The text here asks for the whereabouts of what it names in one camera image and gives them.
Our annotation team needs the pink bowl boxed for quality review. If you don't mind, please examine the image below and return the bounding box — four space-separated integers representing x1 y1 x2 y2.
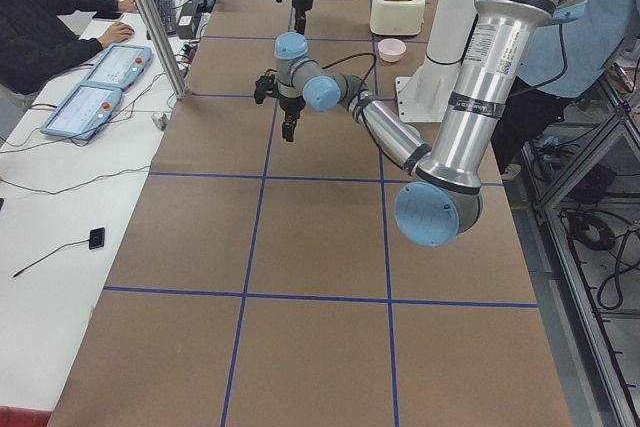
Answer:
377 38 407 63

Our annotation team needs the lower teach pendant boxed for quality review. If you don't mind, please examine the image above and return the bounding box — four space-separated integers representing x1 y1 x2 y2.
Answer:
40 84 122 140

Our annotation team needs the person in blue shirt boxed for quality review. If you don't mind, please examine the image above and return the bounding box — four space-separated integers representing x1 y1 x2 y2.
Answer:
491 0 639 181

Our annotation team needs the black keyboard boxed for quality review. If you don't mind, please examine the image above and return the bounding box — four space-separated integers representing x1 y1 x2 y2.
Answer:
153 0 177 36

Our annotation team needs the black phone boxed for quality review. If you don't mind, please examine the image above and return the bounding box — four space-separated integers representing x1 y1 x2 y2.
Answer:
88 227 106 250

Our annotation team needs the cream toaster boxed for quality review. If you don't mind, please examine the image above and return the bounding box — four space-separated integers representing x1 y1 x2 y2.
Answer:
369 0 426 37

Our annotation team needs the person in black sweater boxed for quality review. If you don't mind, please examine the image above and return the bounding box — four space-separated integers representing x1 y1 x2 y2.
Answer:
1 0 137 95

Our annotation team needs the teach pendant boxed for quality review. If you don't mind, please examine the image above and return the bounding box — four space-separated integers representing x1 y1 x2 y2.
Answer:
40 84 122 140
83 43 152 90

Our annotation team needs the upper teach pendant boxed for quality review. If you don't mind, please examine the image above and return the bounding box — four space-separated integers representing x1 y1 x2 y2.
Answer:
83 43 152 90

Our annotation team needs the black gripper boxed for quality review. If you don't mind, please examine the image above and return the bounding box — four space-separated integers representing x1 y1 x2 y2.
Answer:
278 95 305 143
292 0 314 35

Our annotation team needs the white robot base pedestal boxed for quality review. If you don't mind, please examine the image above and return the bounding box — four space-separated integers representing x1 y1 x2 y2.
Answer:
396 0 476 123

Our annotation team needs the aluminium frame post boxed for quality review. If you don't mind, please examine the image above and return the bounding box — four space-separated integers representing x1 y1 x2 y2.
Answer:
135 0 187 101

